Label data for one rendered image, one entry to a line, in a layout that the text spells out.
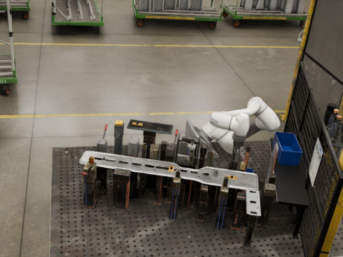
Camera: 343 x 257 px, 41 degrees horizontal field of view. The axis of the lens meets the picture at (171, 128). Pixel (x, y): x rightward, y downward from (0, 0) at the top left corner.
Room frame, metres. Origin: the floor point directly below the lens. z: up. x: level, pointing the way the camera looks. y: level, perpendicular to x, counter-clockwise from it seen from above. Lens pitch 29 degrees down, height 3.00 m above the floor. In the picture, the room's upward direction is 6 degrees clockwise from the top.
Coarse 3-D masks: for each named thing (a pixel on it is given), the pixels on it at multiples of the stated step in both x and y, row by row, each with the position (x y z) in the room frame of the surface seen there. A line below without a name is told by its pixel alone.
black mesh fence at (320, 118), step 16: (304, 80) 3.80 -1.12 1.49; (304, 96) 3.65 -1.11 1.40; (288, 112) 4.07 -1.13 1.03; (304, 112) 3.46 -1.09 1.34; (320, 112) 3.05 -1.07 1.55; (288, 128) 3.95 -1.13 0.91; (304, 128) 3.37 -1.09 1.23; (320, 128) 2.92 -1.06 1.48; (304, 144) 3.22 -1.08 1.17; (336, 160) 2.40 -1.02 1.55; (320, 176) 2.61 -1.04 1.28; (336, 176) 2.31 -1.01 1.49; (320, 192) 2.51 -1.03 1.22; (336, 192) 2.21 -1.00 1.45; (320, 208) 2.41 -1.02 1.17; (304, 224) 2.64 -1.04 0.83; (320, 224) 2.33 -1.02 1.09; (304, 240) 2.54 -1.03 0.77; (320, 240) 2.21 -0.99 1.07; (304, 256) 2.40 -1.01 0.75
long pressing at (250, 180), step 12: (84, 156) 2.99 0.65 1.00; (96, 156) 3.00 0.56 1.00; (108, 156) 3.02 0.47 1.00; (120, 156) 3.04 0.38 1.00; (120, 168) 2.88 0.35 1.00; (132, 168) 2.89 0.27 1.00; (144, 168) 2.90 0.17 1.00; (156, 168) 2.92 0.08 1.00; (180, 168) 2.95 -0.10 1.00; (204, 168) 2.98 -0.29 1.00; (216, 168) 3.00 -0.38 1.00; (192, 180) 2.83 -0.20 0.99; (204, 180) 2.83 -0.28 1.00; (216, 180) 2.84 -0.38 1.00; (240, 180) 2.87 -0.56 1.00; (252, 180) 2.89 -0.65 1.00
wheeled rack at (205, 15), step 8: (136, 8) 9.92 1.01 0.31; (176, 8) 10.19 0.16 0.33; (208, 8) 10.66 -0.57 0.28; (136, 16) 9.57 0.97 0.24; (144, 16) 9.60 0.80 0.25; (152, 16) 9.63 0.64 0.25; (160, 16) 9.66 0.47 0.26; (168, 16) 9.70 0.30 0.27; (176, 16) 9.74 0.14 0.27; (184, 16) 9.80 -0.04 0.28; (192, 16) 9.86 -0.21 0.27; (200, 16) 9.92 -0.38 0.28; (208, 16) 9.97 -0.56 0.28; (216, 16) 10.02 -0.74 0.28
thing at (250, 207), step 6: (246, 192) 2.73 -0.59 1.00; (258, 192) 2.74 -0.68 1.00; (246, 198) 2.65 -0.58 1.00; (252, 198) 2.66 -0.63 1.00; (258, 198) 2.67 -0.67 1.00; (246, 204) 2.59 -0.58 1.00; (252, 204) 2.59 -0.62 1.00; (258, 204) 2.60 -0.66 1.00; (246, 210) 2.53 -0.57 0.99; (252, 210) 2.53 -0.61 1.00; (258, 210) 2.53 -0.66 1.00
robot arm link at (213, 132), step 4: (208, 124) 3.74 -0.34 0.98; (204, 128) 3.73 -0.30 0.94; (208, 128) 3.71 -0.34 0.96; (212, 128) 3.70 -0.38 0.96; (216, 128) 3.70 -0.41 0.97; (220, 128) 3.70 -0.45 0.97; (208, 132) 3.69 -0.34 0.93; (212, 132) 3.69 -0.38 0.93; (216, 132) 3.69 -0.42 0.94; (220, 132) 3.69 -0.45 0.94; (224, 132) 3.69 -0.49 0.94; (212, 136) 3.69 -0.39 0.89; (216, 136) 3.68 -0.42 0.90; (220, 136) 3.67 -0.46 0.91
